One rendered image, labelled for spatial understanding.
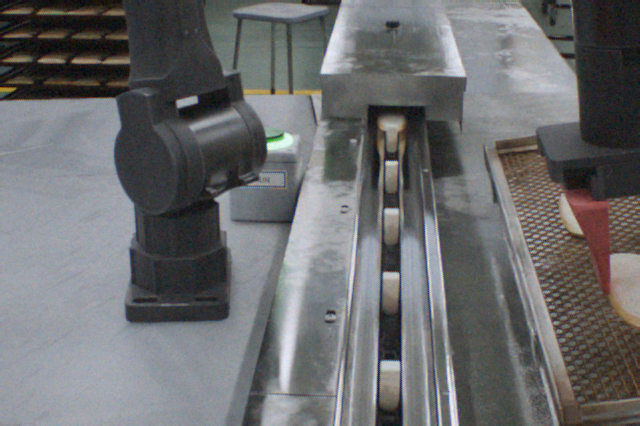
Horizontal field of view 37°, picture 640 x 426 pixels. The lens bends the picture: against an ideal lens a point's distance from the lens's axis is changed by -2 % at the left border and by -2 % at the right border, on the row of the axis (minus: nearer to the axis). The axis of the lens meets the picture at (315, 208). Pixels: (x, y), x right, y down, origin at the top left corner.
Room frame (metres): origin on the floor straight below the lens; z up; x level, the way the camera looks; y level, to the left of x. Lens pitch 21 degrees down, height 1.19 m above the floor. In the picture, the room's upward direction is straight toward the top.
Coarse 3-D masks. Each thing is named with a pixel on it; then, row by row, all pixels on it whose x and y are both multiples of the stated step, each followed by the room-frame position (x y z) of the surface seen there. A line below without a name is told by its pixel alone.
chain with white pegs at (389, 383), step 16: (384, 208) 0.92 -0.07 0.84; (384, 224) 0.83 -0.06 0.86; (384, 240) 0.83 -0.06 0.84; (384, 256) 0.80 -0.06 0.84; (384, 272) 0.71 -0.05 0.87; (384, 288) 0.69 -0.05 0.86; (384, 304) 0.69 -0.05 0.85; (384, 320) 0.68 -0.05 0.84; (384, 336) 0.66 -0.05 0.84; (384, 352) 0.63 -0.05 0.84; (384, 368) 0.56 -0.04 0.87; (384, 384) 0.55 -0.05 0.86; (384, 400) 0.55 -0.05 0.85; (384, 416) 0.55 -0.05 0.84
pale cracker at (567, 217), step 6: (564, 198) 0.78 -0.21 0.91; (564, 204) 0.76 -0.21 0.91; (564, 210) 0.75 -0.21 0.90; (570, 210) 0.75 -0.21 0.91; (564, 216) 0.74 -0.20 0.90; (570, 216) 0.73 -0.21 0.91; (564, 222) 0.73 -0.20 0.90; (570, 222) 0.73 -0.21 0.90; (576, 222) 0.72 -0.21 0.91; (570, 228) 0.72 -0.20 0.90; (576, 228) 0.72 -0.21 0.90; (576, 234) 0.71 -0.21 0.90; (582, 234) 0.71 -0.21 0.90
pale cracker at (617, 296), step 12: (612, 264) 0.56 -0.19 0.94; (624, 264) 0.55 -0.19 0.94; (636, 264) 0.55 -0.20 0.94; (612, 276) 0.54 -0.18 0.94; (624, 276) 0.54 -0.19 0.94; (636, 276) 0.54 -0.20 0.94; (612, 288) 0.53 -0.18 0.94; (624, 288) 0.52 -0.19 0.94; (636, 288) 0.52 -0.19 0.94; (612, 300) 0.52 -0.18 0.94; (624, 300) 0.51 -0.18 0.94; (636, 300) 0.51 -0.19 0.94; (624, 312) 0.50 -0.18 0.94; (636, 312) 0.50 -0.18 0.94; (636, 324) 0.49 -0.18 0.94
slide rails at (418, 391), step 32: (416, 160) 1.05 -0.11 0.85; (416, 192) 0.94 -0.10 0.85; (416, 224) 0.86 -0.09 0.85; (416, 256) 0.78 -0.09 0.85; (416, 288) 0.72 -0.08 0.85; (352, 320) 0.66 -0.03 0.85; (416, 320) 0.66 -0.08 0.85; (352, 352) 0.61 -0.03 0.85; (416, 352) 0.61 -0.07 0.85; (352, 384) 0.57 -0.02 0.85; (416, 384) 0.57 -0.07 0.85; (352, 416) 0.53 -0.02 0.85; (416, 416) 0.53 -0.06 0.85
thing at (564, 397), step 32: (512, 160) 0.92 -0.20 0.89; (544, 160) 0.91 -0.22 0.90; (512, 192) 0.84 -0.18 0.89; (544, 192) 0.82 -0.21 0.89; (512, 224) 0.75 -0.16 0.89; (544, 256) 0.69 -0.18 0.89; (544, 288) 0.63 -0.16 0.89; (576, 288) 0.63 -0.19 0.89; (544, 320) 0.58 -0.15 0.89; (608, 320) 0.57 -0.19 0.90; (544, 352) 0.52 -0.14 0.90; (576, 384) 0.50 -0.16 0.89; (608, 384) 0.50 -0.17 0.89; (576, 416) 0.46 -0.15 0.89; (608, 416) 0.46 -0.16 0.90
